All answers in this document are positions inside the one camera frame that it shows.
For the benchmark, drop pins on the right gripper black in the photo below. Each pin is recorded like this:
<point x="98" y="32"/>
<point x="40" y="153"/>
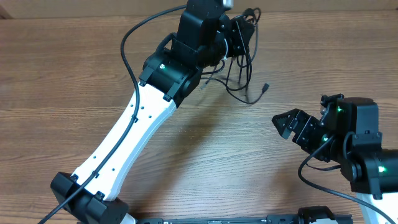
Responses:
<point x="304" y="132"/>

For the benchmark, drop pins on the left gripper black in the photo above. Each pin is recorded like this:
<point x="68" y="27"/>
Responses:
<point x="240" y="34"/>

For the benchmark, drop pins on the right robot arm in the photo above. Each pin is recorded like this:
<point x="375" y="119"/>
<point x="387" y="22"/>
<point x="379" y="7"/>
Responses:
<point x="348" y="134"/>

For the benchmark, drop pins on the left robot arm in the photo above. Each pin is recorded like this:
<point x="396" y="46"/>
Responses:
<point x="205" y="37"/>

